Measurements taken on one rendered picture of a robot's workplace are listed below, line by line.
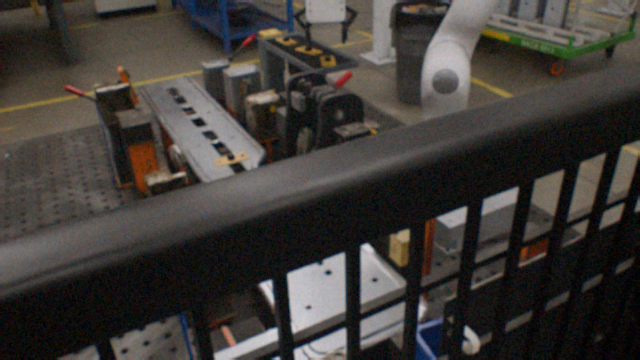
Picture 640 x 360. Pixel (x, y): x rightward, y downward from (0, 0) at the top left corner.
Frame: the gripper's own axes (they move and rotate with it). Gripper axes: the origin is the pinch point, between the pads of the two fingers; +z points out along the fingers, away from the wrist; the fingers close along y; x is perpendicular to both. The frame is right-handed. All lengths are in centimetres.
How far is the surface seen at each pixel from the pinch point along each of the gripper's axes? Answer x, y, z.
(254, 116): 7.1, 20.8, 17.9
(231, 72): -10.6, 27.7, 11.0
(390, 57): -349, -84, 118
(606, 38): -298, -266, 94
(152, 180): 40, 42, 18
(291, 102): 19.8, 10.3, 9.3
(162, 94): -25, 53, 22
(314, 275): 69, 8, 22
